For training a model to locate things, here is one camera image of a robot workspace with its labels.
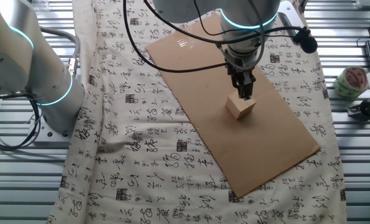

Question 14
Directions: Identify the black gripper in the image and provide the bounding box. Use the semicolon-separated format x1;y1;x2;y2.
224;46;263;101

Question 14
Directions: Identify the light wooden block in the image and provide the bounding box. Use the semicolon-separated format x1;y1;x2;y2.
225;91;256;120

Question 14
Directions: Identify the brown cardboard sheet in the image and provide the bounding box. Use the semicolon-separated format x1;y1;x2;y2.
145;14;321;198

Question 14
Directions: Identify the black foam microphone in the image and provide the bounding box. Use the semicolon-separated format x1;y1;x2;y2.
292;26;318;54

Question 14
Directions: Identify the clear packing tape roll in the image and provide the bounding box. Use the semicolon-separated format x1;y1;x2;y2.
333;65;369;101

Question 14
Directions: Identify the white calligraphy print cloth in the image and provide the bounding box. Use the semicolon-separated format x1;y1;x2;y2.
46;0;347;224

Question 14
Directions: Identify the clear plastic bag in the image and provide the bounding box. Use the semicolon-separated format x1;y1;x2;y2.
24;0;50;9

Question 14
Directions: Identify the thin black cable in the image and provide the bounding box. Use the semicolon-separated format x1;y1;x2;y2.
142;0;300;45

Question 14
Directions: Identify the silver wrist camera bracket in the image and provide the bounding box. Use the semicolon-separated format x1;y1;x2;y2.
277;1;307;30

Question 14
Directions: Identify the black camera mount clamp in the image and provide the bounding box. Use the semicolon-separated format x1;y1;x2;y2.
346;96;370;119

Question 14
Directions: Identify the thick black braided cable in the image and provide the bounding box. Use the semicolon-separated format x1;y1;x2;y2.
123;0;229;74

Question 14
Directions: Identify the grey base cable with connector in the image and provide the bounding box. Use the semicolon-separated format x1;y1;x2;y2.
40;26;81;78

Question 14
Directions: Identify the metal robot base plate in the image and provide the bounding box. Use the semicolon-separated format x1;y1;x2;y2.
0;119;76;147

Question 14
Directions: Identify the black base cable loop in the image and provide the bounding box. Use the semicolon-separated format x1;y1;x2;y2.
0;91;42;152

